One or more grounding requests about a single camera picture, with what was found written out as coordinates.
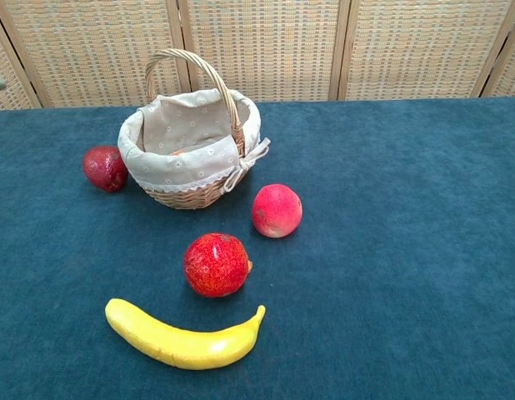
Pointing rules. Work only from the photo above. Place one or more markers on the yellow banana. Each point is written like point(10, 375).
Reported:
point(178, 343)

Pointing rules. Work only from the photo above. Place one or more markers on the wicker basket with fabric liner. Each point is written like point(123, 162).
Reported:
point(186, 166)

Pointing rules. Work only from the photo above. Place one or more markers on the woven folding screen panel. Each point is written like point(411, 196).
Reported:
point(509, 71)
point(7, 71)
point(95, 46)
point(424, 46)
point(266, 41)

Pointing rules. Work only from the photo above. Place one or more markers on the blue table mat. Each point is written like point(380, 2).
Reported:
point(386, 250)

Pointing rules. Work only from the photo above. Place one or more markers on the dark red apple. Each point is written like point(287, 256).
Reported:
point(105, 168)

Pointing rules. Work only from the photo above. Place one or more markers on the pink red peach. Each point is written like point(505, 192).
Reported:
point(277, 210)

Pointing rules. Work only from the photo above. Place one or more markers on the red pomegranate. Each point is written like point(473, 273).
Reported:
point(216, 266)

